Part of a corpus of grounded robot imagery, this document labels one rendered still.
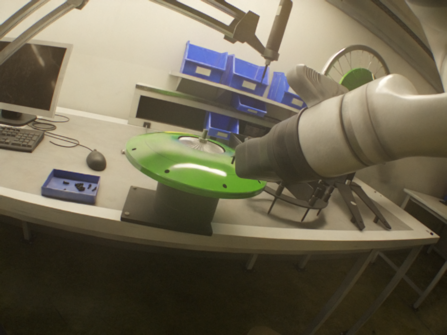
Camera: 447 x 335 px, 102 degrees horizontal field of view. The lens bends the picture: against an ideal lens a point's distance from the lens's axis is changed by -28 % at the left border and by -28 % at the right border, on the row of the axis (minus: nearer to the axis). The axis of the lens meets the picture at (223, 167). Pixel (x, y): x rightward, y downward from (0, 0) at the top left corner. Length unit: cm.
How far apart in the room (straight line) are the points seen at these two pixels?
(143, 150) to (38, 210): 27
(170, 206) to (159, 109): 95
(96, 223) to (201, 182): 25
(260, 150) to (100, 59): 124
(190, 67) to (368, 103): 105
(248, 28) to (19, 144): 73
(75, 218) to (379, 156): 53
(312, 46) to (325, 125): 148
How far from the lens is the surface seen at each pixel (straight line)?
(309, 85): 25
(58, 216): 57
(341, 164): 23
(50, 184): 64
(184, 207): 51
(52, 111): 103
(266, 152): 28
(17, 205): 60
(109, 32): 144
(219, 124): 145
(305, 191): 78
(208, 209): 53
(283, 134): 25
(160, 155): 44
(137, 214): 54
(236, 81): 124
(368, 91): 21
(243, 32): 64
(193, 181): 40
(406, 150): 20
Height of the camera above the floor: 122
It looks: 18 degrees down
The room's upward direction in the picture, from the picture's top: 18 degrees clockwise
